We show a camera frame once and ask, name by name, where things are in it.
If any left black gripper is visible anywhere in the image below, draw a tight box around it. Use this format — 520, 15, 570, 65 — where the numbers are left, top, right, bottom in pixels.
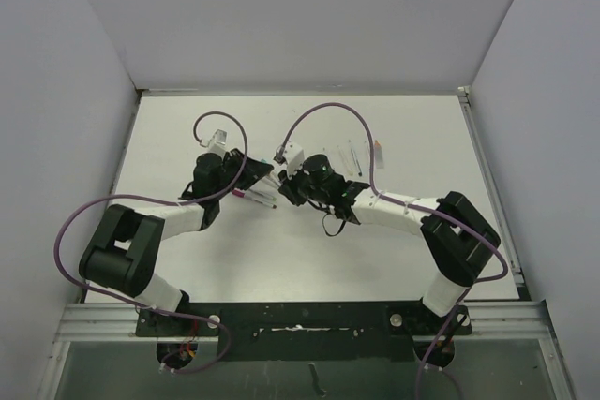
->
213, 148, 271, 200

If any orange capped fat marker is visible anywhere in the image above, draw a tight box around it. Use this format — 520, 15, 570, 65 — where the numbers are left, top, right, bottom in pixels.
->
373, 140, 385, 169

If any yellow capped pen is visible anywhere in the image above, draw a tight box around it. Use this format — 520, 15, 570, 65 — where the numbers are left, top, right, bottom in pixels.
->
265, 174, 281, 187

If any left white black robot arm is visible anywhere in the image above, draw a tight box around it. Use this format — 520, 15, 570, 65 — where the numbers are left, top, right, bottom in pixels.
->
79, 149, 273, 335

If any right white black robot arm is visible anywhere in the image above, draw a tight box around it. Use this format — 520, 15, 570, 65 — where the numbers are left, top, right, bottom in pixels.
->
275, 151, 501, 333

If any green capped pen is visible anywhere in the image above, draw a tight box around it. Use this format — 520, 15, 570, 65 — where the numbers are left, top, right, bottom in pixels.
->
248, 189, 277, 201

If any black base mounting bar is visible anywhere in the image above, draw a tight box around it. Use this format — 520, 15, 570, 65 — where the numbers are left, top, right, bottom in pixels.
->
135, 301, 473, 369

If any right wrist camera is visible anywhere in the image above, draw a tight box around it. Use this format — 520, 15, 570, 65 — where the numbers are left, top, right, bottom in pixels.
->
274, 141, 305, 179

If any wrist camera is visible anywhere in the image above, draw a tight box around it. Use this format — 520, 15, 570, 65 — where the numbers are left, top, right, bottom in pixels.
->
274, 141, 305, 179
200, 129, 228, 158

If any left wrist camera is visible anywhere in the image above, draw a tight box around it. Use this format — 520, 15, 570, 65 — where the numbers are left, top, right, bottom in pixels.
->
200, 129, 228, 158

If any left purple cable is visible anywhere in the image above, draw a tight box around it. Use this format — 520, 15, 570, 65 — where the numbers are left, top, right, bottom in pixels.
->
53, 111, 249, 376

